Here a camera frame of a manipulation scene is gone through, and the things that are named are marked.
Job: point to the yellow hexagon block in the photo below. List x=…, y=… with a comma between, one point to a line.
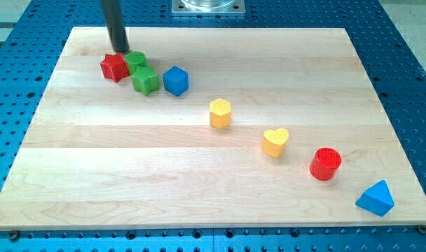
x=220, y=113

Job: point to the yellow heart block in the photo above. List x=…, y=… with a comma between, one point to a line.
x=274, y=142

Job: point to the light wooden board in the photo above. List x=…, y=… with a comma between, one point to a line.
x=98, y=155

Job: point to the blue cube block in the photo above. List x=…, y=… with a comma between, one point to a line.
x=176, y=81

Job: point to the green star block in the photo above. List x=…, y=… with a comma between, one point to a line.
x=145, y=80

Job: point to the green cylinder block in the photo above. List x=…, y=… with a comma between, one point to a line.
x=134, y=60

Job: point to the red star block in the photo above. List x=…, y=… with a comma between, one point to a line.
x=114, y=67

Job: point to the red cylinder block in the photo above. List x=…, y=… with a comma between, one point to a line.
x=325, y=163

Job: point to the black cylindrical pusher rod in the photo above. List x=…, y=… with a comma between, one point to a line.
x=115, y=25

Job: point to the blue triangle block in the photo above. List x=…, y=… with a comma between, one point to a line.
x=377, y=199

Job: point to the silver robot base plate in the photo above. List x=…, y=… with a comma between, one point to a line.
x=214, y=7

